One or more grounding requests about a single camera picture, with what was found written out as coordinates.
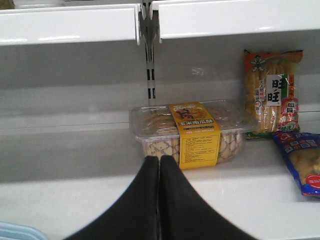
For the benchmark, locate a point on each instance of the white store shelving unit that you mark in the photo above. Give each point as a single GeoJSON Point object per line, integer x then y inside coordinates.
{"type": "Point", "coordinates": [70, 75]}

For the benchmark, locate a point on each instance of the orange rice cracker bag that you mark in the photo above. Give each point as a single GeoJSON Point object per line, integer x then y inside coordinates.
{"type": "Point", "coordinates": [270, 91]}

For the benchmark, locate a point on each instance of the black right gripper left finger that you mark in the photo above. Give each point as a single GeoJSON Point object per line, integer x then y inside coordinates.
{"type": "Point", "coordinates": [133, 216]}

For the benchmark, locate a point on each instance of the light blue plastic basket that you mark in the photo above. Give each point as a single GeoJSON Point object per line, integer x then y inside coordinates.
{"type": "Point", "coordinates": [11, 231]}

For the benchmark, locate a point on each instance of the boxed cookies yellow band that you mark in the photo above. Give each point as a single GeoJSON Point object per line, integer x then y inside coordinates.
{"type": "Point", "coordinates": [196, 134]}

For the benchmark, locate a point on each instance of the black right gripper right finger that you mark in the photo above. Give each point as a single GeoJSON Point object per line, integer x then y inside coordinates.
{"type": "Point", "coordinates": [184, 214]}

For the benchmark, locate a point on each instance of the blue snack bag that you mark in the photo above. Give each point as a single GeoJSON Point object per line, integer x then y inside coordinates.
{"type": "Point", "coordinates": [301, 154]}

